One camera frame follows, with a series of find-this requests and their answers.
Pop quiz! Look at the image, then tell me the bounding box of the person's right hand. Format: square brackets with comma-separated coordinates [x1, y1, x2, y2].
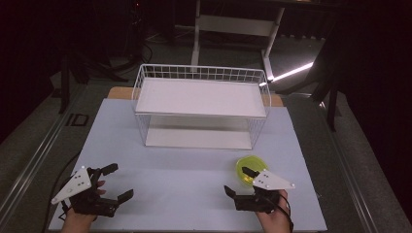
[255, 189, 292, 233]

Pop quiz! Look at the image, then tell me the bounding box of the white metal desk frame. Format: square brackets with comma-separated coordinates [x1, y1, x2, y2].
[189, 0, 286, 82]

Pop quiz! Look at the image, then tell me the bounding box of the white wire shelf rack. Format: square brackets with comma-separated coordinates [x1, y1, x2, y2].
[131, 63, 273, 151]

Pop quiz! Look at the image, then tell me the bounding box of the person's left hand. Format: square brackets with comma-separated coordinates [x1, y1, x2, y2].
[60, 180, 108, 233]

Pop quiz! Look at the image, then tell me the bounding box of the bundle of black cables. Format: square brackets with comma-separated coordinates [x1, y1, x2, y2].
[72, 42, 154, 83]

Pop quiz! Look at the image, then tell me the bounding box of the black metal stand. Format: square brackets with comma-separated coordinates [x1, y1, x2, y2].
[310, 48, 339, 132]

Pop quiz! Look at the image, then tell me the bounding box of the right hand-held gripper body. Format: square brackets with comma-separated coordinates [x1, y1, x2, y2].
[233, 168, 296, 215]

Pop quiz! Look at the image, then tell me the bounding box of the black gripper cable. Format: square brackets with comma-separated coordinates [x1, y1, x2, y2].
[262, 193, 295, 233]

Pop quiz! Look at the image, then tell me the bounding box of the black floor plate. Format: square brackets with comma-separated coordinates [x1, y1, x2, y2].
[66, 113, 89, 127]

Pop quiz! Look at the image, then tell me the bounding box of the metal floor rail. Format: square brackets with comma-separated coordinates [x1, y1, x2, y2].
[0, 84, 86, 224]
[319, 103, 378, 233]

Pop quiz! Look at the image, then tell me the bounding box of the pale table cover sheet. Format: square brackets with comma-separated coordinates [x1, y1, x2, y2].
[48, 98, 328, 232]

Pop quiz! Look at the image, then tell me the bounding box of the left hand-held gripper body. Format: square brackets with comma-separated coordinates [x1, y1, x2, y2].
[51, 165, 120, 218]

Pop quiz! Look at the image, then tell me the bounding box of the green plastic bowl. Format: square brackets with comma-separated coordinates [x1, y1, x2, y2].
[235, 154, 269, 187]

